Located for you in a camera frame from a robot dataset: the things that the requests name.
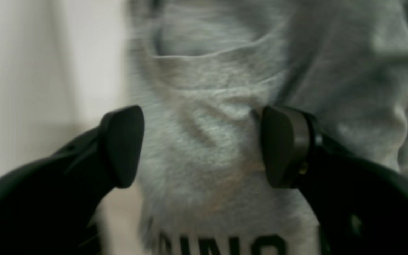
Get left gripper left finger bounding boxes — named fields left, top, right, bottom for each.
left=0, top=105, right=145, bottom=255

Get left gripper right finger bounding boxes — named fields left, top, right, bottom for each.
left=261, top=106, right=408, bottom=255

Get grey t-shirt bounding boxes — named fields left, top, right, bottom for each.
left=127, top=0, right=408, bottom=255

